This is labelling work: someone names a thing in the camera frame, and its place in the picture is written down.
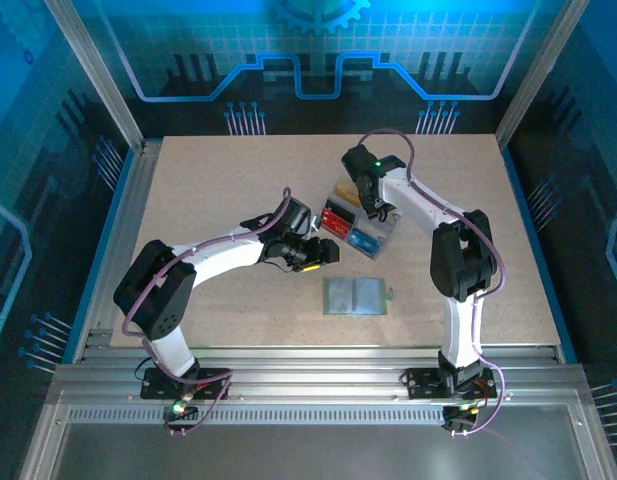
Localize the slotted grey cable duct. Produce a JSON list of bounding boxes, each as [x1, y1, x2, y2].
[[67, 405, 449, 427]]

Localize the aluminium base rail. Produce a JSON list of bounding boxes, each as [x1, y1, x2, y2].
[[52, 344, 589, 404]]

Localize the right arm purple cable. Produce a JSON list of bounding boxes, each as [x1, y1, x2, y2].
[[355, 128, 510, 436]]

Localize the gold credit card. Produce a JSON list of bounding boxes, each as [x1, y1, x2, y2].
[[332, 175, 362, 207]]

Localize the clear acrylic card organizer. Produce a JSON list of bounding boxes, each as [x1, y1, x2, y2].
[[317, 174, 403, 261]]

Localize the red credit card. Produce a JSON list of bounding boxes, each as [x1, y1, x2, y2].
[[319, 208, 357, 237]]

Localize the black credit card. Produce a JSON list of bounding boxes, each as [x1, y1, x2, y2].
[[325, 197, 357, 224]]

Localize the aluminium table edge extrusion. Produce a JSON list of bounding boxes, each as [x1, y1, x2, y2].
[[72, 138, 165, 364]]

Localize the small LED connector board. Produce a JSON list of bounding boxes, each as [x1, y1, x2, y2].
[[442, 402, 482, 435], [162, 399, 199, 432]]

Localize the blue card pack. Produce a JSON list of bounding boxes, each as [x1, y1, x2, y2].
[[347, 227, 383, 257]]

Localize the green card holder wallet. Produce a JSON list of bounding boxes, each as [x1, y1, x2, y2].
[[321, 276, 395, 317]]

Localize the aluminium frame post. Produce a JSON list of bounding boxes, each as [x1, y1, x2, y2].
[[495, 0, 592, 147], [43, 0, 145, 151]]

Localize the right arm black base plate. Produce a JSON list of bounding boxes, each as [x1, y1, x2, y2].
[[404, 367, 499, 401]]

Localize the blue table edge strip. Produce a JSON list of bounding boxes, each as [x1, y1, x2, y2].
[[61, 147, 139, 365], [500, 144, 579, 365]]

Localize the grey metal frame panel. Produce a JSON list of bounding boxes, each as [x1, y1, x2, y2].
[[17, 389, 617, 480]]

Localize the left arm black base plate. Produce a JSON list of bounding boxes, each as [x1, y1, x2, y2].
[[139, 367, 233, 401]]

